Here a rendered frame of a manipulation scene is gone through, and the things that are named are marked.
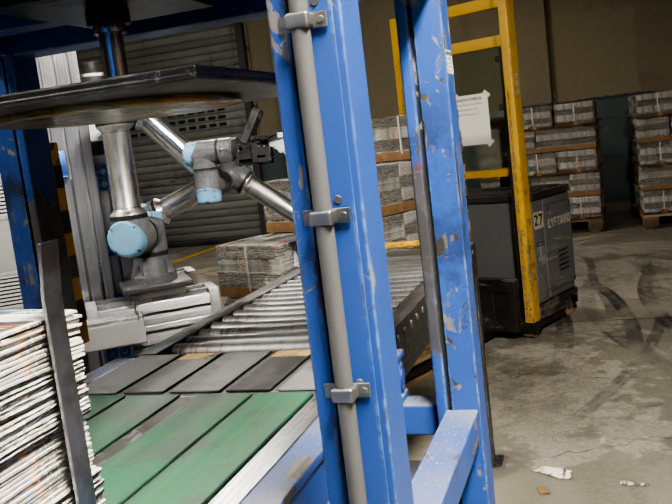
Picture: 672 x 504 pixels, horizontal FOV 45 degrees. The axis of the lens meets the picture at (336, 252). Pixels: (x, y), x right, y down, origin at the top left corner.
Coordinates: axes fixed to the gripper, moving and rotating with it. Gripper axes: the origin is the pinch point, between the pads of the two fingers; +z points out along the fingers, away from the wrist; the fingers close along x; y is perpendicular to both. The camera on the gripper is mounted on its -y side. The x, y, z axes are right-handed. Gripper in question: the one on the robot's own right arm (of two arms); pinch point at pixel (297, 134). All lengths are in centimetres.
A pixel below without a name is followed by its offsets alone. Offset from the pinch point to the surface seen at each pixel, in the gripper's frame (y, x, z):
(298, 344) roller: 55, 73, 8
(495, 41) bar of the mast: -66, -199, 76
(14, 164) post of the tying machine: 12, 84, -45
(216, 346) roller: 54, 69, -10
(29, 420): 50, 164, -2
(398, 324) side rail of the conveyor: 53, 66, 29
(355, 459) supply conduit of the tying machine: 58, 156, 30
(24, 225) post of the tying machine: 24, 82, -45
